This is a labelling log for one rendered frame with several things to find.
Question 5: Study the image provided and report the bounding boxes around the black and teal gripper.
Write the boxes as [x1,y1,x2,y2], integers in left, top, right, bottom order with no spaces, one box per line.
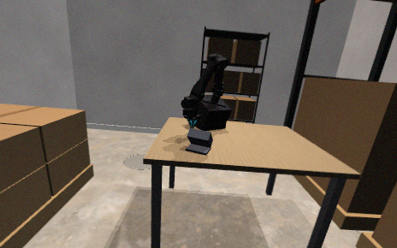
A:
[187,115,201,128]

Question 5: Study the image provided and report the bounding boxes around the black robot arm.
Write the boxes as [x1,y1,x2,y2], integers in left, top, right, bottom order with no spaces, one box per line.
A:
[181,54,229,119]

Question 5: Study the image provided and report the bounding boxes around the grey sloped panel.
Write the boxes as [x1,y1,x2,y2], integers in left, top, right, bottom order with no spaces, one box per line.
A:
[186,128,213,155]

